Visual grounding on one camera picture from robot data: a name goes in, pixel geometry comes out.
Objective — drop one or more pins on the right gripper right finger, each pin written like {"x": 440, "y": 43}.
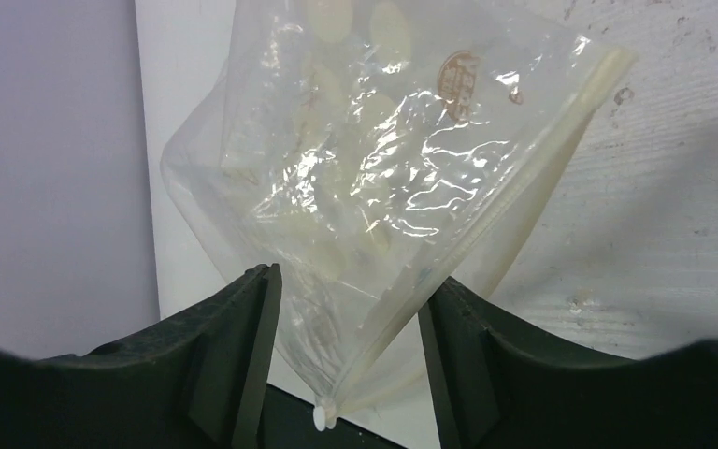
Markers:
{"x": 498, "y": 381}

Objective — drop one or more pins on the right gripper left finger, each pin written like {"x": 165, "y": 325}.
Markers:
{"x": 194, "y": 380}

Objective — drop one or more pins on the clear zip top bag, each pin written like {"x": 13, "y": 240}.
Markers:
{"x": 368, "y": 148}

